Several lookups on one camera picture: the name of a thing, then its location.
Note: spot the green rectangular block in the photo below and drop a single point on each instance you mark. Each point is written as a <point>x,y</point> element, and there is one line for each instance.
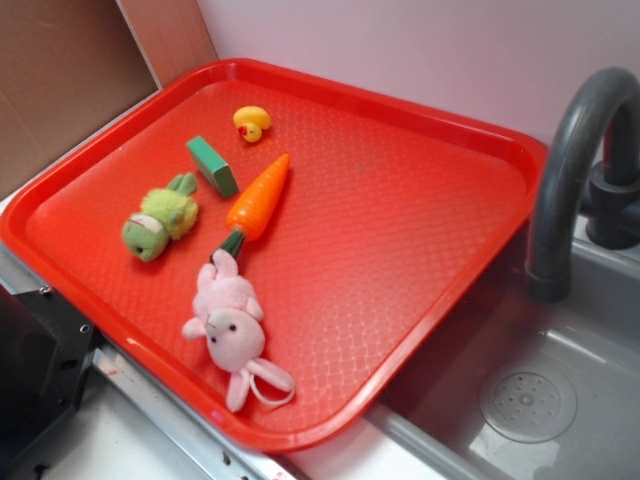
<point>213,167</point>

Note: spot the red plastic tray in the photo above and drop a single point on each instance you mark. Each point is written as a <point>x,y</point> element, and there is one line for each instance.
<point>390,212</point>

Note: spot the brown cardboard panel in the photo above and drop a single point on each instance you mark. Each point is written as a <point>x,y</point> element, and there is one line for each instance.
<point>68,68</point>

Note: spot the pink plush bunny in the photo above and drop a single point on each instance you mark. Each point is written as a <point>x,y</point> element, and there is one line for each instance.
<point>228,316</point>

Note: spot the grey plastic sink basin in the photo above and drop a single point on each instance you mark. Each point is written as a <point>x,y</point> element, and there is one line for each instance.
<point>431,407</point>

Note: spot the metal rail strip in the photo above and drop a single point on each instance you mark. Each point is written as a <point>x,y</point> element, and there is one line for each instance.
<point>130,427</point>

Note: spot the round sink drain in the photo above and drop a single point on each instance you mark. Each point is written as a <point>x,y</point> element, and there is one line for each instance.
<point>528,402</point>

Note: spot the green plush toy animal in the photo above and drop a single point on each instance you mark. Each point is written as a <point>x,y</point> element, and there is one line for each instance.
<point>166,214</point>

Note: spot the yellow rubber duck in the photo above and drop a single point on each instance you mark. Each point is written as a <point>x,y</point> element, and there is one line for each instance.
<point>251,122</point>

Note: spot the grey curved faucet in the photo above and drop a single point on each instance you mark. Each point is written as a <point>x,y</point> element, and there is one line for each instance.
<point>592,169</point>

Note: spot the orange plastic toy carrot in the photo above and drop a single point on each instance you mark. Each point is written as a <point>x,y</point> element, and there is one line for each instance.
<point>251,213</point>

